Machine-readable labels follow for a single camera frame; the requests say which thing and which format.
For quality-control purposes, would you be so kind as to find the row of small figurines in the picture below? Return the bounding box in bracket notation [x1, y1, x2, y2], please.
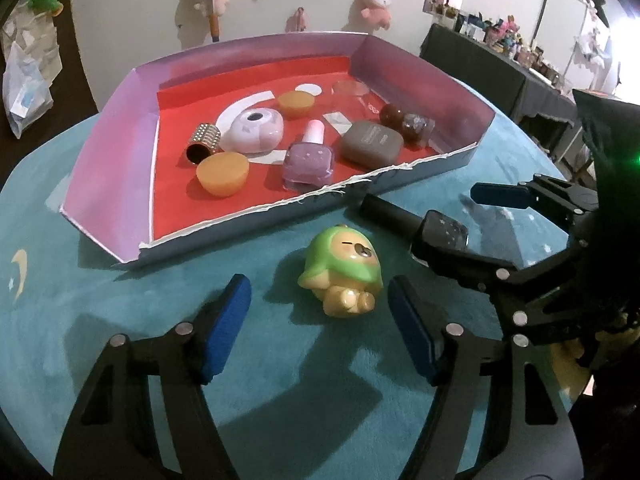
[430, 0, 568, 86]

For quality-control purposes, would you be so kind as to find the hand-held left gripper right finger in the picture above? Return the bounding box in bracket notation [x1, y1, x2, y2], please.
[387, 275, 573, 480]

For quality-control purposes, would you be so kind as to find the brown glitter bottle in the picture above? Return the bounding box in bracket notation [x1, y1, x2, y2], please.
[378, 103, 436, 146]

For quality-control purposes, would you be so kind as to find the crumpled translucent sheet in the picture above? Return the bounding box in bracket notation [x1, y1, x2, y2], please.
[0, 0, 62, 68]

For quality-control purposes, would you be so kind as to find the dark cloth-covered table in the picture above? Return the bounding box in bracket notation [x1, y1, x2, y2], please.
[419, 22, 587, 162]

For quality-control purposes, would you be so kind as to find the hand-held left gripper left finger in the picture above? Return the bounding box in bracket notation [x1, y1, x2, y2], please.
[52, 274, 252, 480]

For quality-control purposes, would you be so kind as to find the purple cardboard box red inside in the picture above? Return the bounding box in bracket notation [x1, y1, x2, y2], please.
[60, 31, 497, 267]

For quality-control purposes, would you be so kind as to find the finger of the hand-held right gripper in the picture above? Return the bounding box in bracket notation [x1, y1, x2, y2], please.
[412, 245, 596, 331]
[471, 174, 599, 233]

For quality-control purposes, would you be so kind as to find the clear round disc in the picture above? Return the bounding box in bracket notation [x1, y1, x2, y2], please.
[331, 79, 372, 108]

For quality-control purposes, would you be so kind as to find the green hooded bear figurine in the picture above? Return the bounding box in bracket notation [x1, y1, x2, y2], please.
[297, 225, 385, 318]

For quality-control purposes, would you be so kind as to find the gold studded tube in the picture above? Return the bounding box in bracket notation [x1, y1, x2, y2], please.
[186, 122, 222, 165]

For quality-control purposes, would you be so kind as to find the clear plastic bag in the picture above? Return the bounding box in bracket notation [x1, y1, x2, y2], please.
[2, 40, 55, 139]

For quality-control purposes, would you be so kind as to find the white round tape dispenser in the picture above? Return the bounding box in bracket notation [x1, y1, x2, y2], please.
[218, 108, 286, 154]

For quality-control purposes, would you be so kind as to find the pink bear plush toy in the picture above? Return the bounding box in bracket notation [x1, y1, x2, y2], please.
[360, 0, 394, 30]

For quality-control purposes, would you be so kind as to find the orange round puck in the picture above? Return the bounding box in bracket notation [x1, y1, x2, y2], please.
[277, 91, 316, 120]
[196, 153, 250, 197]

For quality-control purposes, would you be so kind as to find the grey rounded case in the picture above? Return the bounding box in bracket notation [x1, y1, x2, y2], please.
[340, 121, 405, 169]

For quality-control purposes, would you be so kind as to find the orange-handled stick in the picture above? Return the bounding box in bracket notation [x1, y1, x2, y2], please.
[206, 0, 221, 43]

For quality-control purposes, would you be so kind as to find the purple nail polish bottle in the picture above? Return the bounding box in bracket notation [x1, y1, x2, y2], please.
[281, 120, 336, 192]

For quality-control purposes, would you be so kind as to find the black starry nail polish bottle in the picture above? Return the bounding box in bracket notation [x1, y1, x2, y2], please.
[359, 195, 470, 261]

